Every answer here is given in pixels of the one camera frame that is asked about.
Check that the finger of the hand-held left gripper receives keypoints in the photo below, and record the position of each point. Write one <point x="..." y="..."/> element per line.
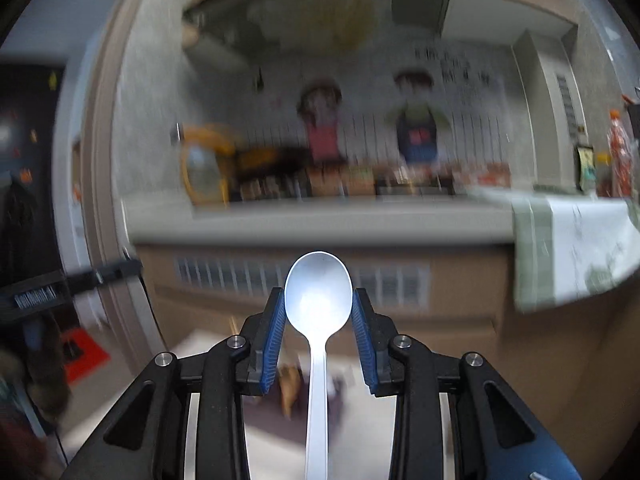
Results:
<point x="110" y="272"/>

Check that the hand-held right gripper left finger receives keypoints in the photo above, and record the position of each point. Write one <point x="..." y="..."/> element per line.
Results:
<point x="272" y="340"/>

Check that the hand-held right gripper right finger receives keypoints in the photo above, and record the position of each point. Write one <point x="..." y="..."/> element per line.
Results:
<point x="364" y="340"/>

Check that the white plastic spoon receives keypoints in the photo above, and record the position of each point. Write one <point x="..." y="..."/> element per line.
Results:
<point x="317" y="290"/>

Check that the long grey vent grille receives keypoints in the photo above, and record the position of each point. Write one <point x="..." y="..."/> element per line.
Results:
<point x="225" y="272"/>

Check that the red floor mat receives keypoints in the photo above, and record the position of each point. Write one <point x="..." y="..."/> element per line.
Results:
<point x="92" y="360"/>

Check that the yellow jug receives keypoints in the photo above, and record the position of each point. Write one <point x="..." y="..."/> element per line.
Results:
<point x="205" y="170"/>

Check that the row of food packets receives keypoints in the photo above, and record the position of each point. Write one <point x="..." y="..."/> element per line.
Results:
<point x="380" y="180"/>

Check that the green checked cloth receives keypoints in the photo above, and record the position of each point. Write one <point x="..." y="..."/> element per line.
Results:
<point x="565" y="250"/>

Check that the small column vent grille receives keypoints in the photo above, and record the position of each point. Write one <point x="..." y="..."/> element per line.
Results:
<point x="565" y="105"/>

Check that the orange plastic bottle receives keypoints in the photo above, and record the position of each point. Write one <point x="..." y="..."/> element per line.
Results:
<point x="620" y="155"/>

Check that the wall poster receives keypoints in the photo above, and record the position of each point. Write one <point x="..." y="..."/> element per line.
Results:
<point x="415" y="120"/>

